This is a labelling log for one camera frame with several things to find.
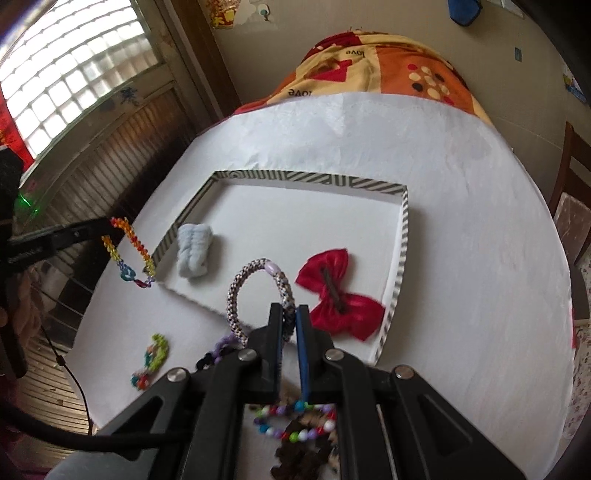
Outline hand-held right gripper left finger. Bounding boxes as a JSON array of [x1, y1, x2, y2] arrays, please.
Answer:
[[46, 302, 284, 480]]

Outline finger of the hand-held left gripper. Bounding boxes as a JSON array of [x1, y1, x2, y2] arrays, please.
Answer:
[[48, 217, 117, 254]]

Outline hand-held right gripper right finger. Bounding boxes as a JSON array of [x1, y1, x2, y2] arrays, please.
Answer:
[[297, 304, 528, 480]]

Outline black white woven bracelet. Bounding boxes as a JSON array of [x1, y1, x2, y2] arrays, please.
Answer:
[[226, 258, 298, 348]]

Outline rainbow bead bracelet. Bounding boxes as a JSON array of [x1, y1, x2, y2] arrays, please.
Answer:
[[100, 216, 158, 290]]

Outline striped shallow box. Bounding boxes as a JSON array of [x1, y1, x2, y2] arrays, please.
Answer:
[[152, 170, 410, 365]]

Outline red cloth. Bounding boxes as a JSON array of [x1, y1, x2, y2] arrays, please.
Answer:
[[0, 88, 37, 172]]

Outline red bow hair clip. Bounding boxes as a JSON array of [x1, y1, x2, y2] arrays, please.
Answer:
[[295, 248, 386, 342]]

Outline dark brown scrunchie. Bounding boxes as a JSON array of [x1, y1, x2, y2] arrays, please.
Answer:
[[270, 415, 341, 480]]

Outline light blue scrunchie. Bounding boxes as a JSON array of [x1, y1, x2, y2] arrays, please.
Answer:
[[175, 223, 217, 280]]

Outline glass block window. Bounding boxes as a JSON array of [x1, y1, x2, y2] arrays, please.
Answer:
[[0, 0, 168, 158]]

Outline white table cover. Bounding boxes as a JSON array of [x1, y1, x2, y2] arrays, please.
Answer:
[[46, 90, 575, 480]]

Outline floral cloth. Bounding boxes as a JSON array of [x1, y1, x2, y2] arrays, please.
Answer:
[[561, 254, 591, 445]]

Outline orange red printed blanket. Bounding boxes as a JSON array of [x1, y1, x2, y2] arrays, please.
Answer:
[[238, 31, 492, 127]]

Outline wooden chair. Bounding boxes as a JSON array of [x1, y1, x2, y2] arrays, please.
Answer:
[[547, 121, 591, 320]]

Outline blue cloth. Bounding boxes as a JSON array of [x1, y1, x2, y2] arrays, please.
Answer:
[[447, 0, 483, 27]]

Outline purple black bead bracelet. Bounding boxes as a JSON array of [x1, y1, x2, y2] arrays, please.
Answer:
[[196, 330, 250, 371]]

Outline multicolour round bead bracelet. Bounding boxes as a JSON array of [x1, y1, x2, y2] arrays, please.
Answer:
[[252, 400, 338, 445]]

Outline green multicolour loom bracelet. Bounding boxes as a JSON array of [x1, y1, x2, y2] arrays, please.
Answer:
[[130, 333, 170, 389]]

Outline black cable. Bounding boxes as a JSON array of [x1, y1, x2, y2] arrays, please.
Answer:
[[0, 323, 185, 462]]

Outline colourful wall sticker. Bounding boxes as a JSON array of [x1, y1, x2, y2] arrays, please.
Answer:
[[205, 0, 273, 30]]

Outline blue yellow wall sticker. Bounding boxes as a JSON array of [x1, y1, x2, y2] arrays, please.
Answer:
[[562, 73, 587, 103]]

